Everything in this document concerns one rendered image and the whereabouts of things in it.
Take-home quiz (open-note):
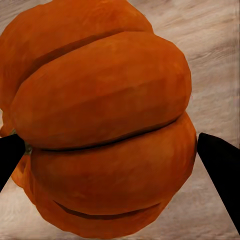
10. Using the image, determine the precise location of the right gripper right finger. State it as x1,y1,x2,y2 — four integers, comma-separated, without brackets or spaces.
197,133,240,235

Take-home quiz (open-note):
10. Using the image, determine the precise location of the pumpkin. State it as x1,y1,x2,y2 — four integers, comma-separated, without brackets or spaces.
0,125,23,188
0,0,198,239

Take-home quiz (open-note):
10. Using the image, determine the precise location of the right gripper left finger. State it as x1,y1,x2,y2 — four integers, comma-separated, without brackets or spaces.
0,134,26,192

